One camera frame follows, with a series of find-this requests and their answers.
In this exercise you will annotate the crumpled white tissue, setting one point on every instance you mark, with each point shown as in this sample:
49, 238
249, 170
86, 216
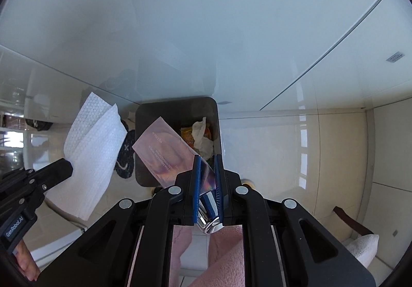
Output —
201, 132

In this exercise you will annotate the orange snack wrapper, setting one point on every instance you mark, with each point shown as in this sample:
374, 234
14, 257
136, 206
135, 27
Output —
186, 134

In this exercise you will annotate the person's left hand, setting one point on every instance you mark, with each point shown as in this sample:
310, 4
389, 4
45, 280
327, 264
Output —
27, 263

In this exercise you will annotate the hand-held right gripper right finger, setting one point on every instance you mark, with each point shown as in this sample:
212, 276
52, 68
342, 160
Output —
220, 184

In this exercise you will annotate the clear pink pouch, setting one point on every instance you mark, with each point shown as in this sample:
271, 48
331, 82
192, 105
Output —
167, 151

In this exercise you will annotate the black trash bin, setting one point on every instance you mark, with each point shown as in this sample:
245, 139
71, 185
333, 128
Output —
154, 113

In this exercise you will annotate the small wall sticker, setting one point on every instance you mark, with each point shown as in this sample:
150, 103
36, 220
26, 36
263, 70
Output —
395, 57

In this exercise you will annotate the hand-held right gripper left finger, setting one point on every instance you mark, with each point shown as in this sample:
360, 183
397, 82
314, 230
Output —
197, 190

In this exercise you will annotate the white fluffy cloth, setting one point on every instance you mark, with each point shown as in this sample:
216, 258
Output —
363, 248

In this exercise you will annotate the white paper towel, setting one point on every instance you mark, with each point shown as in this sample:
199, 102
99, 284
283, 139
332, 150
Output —
90, 151

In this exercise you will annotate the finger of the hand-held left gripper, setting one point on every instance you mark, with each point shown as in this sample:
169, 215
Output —
54, 171

